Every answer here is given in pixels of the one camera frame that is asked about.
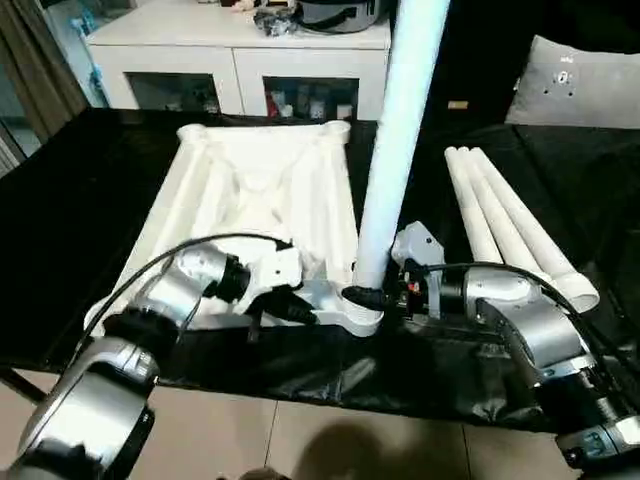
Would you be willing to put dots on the small beige object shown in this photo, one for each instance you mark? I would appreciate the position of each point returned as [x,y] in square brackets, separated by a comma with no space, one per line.
[245,6]

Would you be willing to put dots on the white cabinet with glass doors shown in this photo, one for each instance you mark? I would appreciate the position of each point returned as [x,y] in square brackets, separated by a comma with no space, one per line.
[240,65]

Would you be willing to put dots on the white plastic table leg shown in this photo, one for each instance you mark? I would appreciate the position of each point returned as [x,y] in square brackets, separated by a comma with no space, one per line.
[400,125]
[511,200]
[490,200]
[468,200]

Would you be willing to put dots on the white plastic table top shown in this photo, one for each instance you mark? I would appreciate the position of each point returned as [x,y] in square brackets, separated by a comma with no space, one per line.
[260,170]

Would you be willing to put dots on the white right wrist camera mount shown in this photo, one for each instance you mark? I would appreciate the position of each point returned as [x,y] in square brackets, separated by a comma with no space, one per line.
[417,245]

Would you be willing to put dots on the grey bag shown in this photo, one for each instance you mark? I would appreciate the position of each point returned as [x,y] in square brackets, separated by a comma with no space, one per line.
[340,15]

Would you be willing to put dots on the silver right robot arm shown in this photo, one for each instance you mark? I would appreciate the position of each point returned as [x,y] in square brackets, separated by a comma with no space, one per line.
[550,325]

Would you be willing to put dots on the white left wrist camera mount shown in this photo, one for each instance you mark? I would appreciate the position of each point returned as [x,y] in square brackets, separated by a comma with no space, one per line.
[280,265]

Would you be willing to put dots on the black mat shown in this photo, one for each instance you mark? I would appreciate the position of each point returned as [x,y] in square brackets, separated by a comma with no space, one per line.
[75,225]

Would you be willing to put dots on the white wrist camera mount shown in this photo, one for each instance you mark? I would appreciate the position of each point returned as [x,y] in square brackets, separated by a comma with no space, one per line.
[417,245]
[280,265]

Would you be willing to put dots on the brown curtain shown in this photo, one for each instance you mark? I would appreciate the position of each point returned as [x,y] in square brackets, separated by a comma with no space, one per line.
[30,60]

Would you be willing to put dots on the small white jar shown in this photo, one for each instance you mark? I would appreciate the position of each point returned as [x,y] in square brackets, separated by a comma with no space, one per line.
[285,111]
[344,112]

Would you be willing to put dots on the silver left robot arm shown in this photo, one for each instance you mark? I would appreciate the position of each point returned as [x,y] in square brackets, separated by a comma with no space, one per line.
[90,400]

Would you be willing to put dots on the grey cushion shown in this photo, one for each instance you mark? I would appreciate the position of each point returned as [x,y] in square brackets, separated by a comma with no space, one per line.
[590,100]

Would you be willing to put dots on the small tan tag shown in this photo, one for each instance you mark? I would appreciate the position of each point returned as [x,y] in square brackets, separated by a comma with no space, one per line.
[458,105]

